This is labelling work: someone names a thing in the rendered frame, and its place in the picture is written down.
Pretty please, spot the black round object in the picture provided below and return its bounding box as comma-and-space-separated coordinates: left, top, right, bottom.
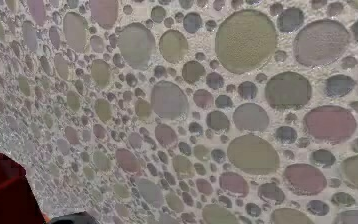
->
48, 211, 101, 224

